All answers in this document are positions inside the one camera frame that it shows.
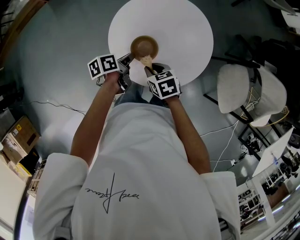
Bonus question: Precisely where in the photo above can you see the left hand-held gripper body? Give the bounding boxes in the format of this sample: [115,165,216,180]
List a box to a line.
[87,53,132,92]

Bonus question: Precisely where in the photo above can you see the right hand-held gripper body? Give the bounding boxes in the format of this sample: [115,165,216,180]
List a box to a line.
[147,69,181,100]

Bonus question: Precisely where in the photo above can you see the light wooden spoon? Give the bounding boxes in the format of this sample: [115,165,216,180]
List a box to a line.
[139,54,158,75]

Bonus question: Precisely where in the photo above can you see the brown bowl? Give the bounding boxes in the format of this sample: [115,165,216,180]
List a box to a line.
[130,35,159,61]

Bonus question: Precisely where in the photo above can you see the person's right forearm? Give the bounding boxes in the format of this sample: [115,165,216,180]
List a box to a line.
[164,95,211,175]

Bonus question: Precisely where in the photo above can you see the person's left forearm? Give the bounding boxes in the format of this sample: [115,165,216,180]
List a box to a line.
[69,71,122,169]

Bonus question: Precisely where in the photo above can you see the blue jeans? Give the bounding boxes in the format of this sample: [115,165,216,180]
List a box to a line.
[114,82,169,108]

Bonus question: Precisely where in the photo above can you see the round white table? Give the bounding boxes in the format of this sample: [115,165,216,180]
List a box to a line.
[107,0,214,87]

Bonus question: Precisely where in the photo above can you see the white upholstered chair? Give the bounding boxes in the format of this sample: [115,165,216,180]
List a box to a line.
[203,63,288,128]

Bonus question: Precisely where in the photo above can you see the white printed t-shirt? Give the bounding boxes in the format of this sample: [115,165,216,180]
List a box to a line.
[32,102,241,240]

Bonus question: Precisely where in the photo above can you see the white and black device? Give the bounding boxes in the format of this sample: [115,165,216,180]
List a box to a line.
[241,132,262,154]

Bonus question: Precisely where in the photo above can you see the black mesh office chair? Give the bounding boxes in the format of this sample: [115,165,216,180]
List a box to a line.
[225,34,300,70]

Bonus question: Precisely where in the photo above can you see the cardboard box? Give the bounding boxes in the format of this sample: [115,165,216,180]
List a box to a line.
[1,114,41,165]

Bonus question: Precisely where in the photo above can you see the black storage bin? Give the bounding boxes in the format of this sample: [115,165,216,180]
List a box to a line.
[20,149,40,174]

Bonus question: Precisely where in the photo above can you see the white desk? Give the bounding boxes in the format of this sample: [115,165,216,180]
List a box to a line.
[252,126,295,228]
[281,0,300,29]
[0,159,28,237]

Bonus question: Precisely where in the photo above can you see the yellow box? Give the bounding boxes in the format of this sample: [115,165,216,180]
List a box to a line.
[14,163,32,178]

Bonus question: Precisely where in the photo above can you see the black floor cable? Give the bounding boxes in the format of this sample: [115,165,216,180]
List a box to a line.
[20,100,86,116]

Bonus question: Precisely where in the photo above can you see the white floor cable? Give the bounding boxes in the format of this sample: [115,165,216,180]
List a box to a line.
[200,120,240,174]

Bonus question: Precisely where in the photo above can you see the gold wire frame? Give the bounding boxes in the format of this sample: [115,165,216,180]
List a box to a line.
[239,85,290,128]

